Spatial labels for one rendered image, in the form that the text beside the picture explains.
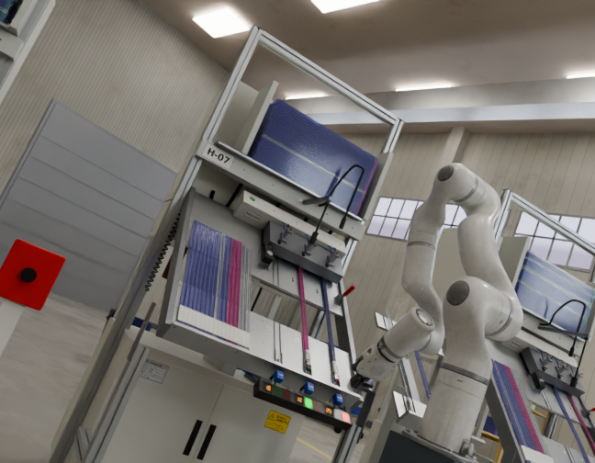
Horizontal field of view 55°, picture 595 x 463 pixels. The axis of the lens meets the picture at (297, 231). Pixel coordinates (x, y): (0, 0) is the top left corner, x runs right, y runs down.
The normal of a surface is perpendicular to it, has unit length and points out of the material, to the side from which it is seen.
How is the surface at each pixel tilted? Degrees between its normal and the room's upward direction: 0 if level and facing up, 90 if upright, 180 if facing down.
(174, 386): 90
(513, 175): 90
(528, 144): 90
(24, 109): 90
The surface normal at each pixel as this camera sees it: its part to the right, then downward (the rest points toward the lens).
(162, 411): 0.41, -0.02
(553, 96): -0.64, -0.40
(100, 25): 0.67, 0.12
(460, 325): -0.75, 0.22
